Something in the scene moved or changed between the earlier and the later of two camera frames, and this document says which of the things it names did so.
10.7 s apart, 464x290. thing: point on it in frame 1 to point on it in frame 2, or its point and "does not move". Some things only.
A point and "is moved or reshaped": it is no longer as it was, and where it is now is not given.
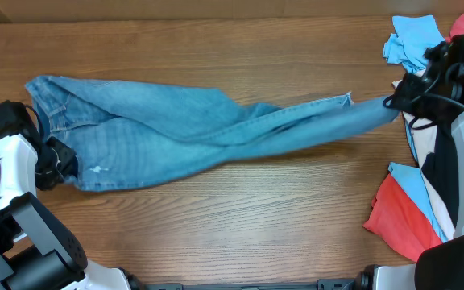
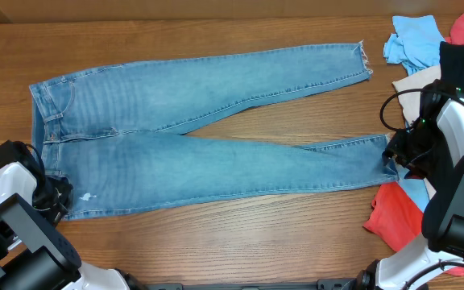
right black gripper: x=401 y=93 to x=395 y=147
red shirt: x=392 y=216 does not move
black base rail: x=321 y=284 does not move
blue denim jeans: x=122 y=135 is moved or reshaped
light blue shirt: x=413 y=39 does not move
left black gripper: x=66 y=155 to x=64 y=190
